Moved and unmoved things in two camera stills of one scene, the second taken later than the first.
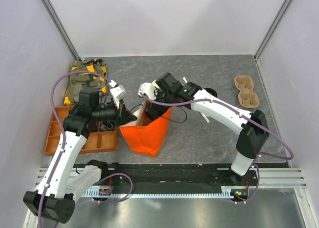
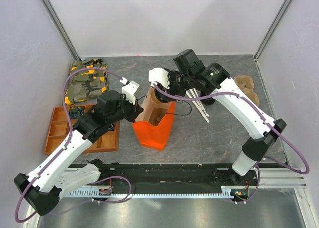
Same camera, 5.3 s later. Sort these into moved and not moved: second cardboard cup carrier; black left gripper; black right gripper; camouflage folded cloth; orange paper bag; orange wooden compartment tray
Moved: black left gripper; black right gripper; orange paper bag
Not moved: second cardboard cup carrier; orange wooden compartment tray; camouflage folded cloth
